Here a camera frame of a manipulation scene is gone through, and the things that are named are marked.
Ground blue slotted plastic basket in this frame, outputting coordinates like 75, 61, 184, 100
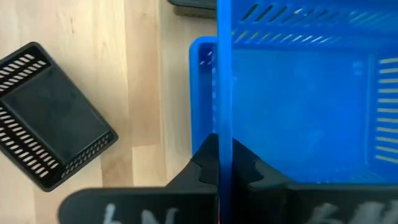
216, 0, 398, 224
188, 35, 219, 156

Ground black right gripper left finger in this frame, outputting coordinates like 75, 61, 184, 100
57, 133, 220, 224

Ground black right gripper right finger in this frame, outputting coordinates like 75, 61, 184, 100
231, 138, 398, 224

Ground black slotted plastic basket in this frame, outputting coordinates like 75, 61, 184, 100
0, 41, 119, 193
167, 0, 218, 19

